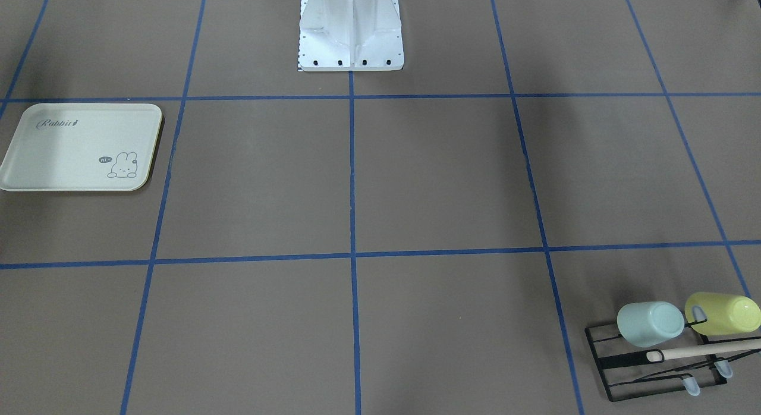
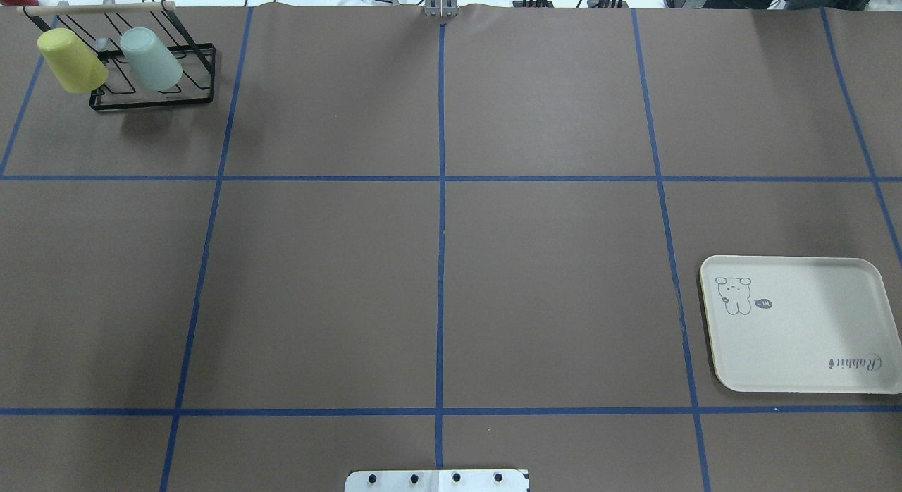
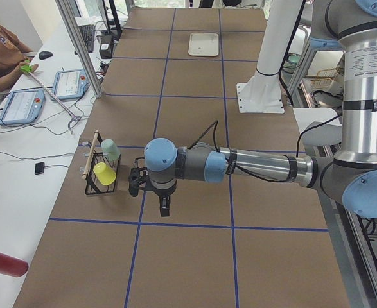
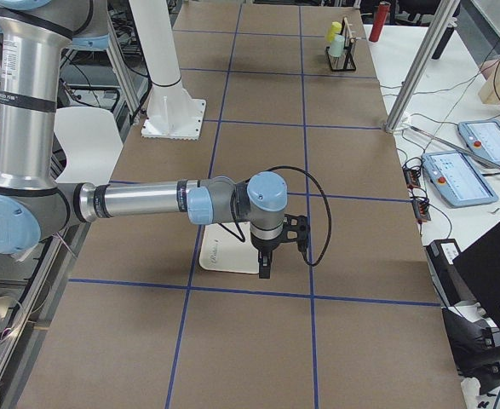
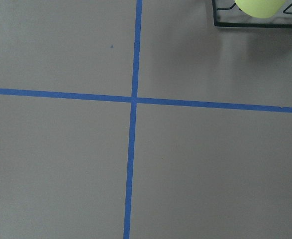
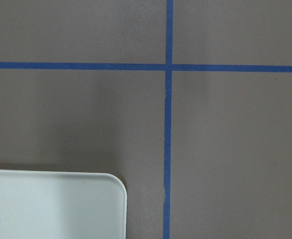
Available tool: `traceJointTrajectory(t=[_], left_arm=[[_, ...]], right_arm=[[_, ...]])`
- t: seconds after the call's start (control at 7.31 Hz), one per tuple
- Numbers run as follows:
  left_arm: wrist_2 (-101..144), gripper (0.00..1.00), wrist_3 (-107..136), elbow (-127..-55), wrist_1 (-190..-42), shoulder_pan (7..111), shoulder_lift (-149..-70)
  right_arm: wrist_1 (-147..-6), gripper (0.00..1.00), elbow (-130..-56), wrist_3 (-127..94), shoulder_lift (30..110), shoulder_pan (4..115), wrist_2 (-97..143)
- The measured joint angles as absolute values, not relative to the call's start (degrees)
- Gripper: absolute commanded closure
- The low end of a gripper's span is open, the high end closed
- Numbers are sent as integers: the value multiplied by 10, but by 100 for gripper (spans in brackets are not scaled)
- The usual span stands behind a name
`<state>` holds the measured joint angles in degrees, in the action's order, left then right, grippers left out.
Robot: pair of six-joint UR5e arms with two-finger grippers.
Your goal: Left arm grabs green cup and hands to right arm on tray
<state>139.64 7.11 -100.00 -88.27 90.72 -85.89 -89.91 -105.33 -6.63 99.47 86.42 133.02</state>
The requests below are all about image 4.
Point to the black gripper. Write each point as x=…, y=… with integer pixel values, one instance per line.
x=265, y=246

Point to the green plastic cup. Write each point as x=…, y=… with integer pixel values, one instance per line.
x=336, y=48

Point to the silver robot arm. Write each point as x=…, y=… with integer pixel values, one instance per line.
x=33, y=206

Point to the white plastic tray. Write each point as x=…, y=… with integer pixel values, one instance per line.
x=221, y=251

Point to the yellow plastic cup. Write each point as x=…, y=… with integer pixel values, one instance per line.
x=335, y=29

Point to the near blue teach pendant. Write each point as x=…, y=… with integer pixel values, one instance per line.
x=457, y=180

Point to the blue teach pendant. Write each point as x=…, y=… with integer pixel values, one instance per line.
x=457, y=180
x=482, y=138

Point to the white chair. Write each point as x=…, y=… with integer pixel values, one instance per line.
x=90, y=139

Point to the far blue teach pendant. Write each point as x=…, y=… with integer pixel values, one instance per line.
x=482, y=138

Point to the red cylinder bottle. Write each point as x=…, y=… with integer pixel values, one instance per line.
x=380, y=17

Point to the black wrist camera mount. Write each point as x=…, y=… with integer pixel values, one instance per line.
x=295, y=230

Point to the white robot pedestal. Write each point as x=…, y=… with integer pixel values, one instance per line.
x=171, y=112

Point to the black wire cup rack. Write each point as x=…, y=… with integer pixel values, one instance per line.
x=345, y=63

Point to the aluminium frame post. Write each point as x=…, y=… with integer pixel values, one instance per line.
x=429, y=43

